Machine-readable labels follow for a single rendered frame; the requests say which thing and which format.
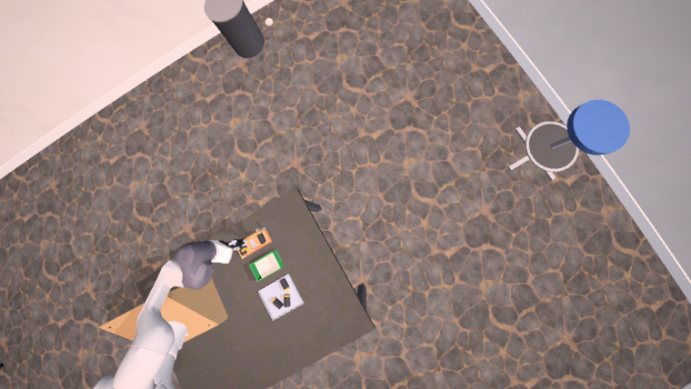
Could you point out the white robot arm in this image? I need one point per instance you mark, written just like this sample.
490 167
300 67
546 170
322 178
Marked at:
139 367

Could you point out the green open box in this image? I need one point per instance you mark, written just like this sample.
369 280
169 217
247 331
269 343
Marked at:
266 265

